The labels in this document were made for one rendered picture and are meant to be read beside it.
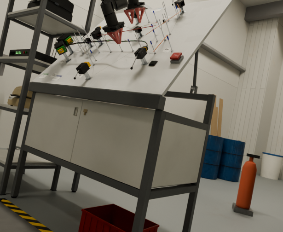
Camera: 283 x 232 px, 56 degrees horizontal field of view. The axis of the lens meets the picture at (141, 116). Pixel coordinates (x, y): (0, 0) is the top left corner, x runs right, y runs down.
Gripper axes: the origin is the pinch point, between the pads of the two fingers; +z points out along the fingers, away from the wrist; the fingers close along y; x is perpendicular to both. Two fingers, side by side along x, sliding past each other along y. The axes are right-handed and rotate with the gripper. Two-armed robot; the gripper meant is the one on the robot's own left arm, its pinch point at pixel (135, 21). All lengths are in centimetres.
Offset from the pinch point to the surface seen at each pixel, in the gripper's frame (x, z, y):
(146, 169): 32, 68, -22
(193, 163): -10, 86, -25
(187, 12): -60, -3, 0
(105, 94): 20.0, 35.9, 11.4
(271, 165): -571, 395, 46
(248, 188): -134, 181, -22
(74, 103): 19, 44, 42
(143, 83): 11.7, 31.0, -9.8
